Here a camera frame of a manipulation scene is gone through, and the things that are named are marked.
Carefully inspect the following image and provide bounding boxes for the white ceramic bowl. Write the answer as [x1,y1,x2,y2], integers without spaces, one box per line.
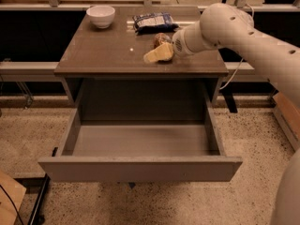
[86,5,115,28]

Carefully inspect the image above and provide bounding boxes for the white power cable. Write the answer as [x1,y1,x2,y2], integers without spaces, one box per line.
[218,3,256,91]

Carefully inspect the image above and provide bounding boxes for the blue white chip bag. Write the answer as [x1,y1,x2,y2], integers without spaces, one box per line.
[132,12,179,34]

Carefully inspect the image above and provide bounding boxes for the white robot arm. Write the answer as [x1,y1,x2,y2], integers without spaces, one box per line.
[143,3,300,225]

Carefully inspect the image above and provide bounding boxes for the black cable at left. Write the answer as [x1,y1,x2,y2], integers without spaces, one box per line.
[0,183,25,225]

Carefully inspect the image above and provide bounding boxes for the open grey top drawer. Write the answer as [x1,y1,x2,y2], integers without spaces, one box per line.
[38,79,242,183]

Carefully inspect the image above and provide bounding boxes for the grey drawer cabinet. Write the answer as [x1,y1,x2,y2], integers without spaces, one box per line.
[54,6,228,100]

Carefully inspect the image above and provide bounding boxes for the black metal floor frame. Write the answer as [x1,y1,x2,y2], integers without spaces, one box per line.
[16,173,51,225]

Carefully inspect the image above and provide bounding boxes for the wooden box at right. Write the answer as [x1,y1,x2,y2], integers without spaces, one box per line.
[273,92,300,151]

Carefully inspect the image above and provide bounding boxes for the wooden board at left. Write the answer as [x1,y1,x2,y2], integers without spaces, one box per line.
[0,170,26,225]

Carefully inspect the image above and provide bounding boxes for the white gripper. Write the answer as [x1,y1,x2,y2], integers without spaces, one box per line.
[143,25,203,63]

